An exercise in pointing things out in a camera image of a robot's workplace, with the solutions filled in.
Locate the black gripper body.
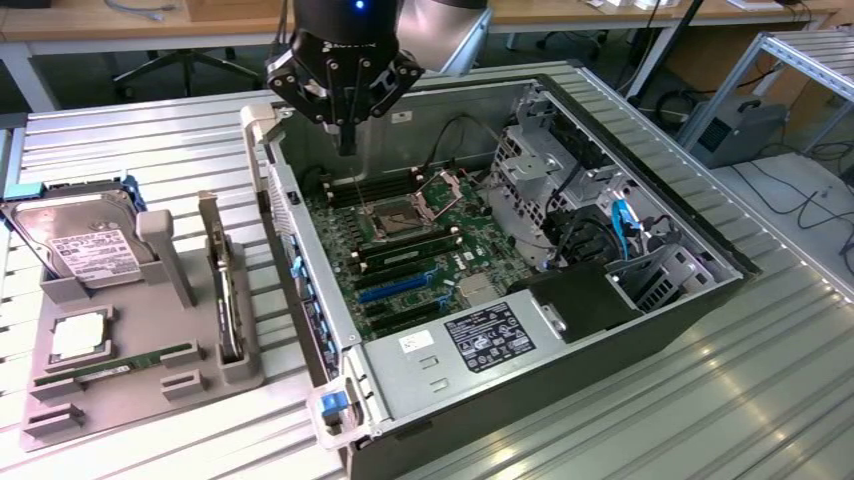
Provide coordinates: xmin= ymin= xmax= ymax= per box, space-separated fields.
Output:
xmin=290 ymin=0 xmax=401 ymax=124

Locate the graphics card with metal bracket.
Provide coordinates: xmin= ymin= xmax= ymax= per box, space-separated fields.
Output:
xmin=197 ymin=189 xmax=249 ymax=367

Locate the black office chair base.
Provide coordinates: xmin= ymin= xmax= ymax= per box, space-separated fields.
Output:
xmin=109 ymin=47 xmax=262 ymax=101
xmin=505 ymin=29 xmax=609 ymax=64

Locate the black RAM slot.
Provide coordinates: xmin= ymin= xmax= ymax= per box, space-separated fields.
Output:
xmin=326 ymin=172 xmax=419 ymax=195
xmin=345 ymin=227 xmax=459 ymax=255
xmin=330 ymin=184 xmax=425 ymax=209
xmin=328 ymin=178 xmax=421 ymax=202

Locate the metal socket cover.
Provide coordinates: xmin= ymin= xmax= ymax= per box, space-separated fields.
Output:
xmin=411 ymin=168 xmax=467 ymax=220

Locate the thin locking lever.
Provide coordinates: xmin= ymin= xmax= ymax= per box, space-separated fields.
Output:
xmin=350 ymin=168 xmax=369 ymax=214

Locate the silver disk bay cage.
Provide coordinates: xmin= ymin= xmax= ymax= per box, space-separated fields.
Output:
xmin=489 ymin=123 xmax=629 ymax=266

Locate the CPU socket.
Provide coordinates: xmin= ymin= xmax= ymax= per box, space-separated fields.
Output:
xmin=362 ymin=198 xmax=436 ymax=242

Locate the green RAM stick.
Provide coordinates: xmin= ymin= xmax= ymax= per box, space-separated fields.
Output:
xmin=362 ymin=238 xmax=463 ymax=269
xmin=32 ymin=344 xmax=193 ymax=387

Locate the green motherboard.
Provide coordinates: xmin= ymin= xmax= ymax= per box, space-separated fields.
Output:
xmin=305 ymin=167 xmax=536 ymax=342

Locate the black slanted pole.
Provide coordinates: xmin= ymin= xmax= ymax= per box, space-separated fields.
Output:
xmin=623 ymin=0 xmax=707 ymax=104

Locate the black disk connector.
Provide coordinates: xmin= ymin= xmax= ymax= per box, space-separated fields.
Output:
xmin=543 ymin=208 xmax=613 ymax=266

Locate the silver hard disk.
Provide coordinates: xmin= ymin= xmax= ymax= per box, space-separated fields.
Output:
xmin=0 ymin=192 xmax=153 ymax=292

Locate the blue expansion slot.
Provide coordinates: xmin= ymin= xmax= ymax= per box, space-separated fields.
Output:
xmin=357 ymin=280 xmax=445 ymax=305

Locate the silver finned heatsink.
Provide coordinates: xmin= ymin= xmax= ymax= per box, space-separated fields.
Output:
xmin=456 ymin=277 xmax=500 ymax=307

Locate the hard drive with blue caddy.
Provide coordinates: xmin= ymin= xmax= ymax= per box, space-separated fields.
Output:
xmin=0 ymin=169 xmax=149 ymax=236

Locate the grey machine box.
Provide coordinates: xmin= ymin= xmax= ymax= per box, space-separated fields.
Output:
xmin=679 ymin=97 xmax=789 ymax=170

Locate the black plastic shroud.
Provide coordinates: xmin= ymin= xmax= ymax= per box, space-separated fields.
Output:
xmin=505 ymin=263 xmax=647 ymax=345

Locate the black rating label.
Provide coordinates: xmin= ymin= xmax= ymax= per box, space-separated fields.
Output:
xmin=443 ymin=302 xmax=539 ymax=375

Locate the grey perforated disk bay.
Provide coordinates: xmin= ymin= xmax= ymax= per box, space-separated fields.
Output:
xmin=604 ymin=243 xmax=720 ymax=315

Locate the silver CPU chip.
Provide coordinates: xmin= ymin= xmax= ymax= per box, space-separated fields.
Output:
xmin=49 ymin=313 xmax=113 ymax=362

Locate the silver power supply unit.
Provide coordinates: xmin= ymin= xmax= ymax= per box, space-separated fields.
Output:
xmin=358 ymin=298 xmax=576 ymax=421

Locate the blue case latch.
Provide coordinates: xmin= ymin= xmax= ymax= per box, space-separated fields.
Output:
xmin=317 ymin=392 xmax=349 ymax=419

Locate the grey parts rack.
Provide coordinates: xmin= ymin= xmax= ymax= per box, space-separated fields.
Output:
xmin=18 ymin=209 xmax=268 ymax=454

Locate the open black PC case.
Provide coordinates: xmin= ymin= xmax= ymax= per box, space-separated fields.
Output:
xmin=237 ymin=72 xmax=763 ymax=480

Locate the blue wire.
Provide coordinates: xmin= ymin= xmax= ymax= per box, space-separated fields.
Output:
xmin=608 ymin=198 xmax=647 ymax=265

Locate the aluminium profile frame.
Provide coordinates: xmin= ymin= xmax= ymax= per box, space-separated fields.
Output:
xmin=679 ymin=27 xmax=854 ymax=156

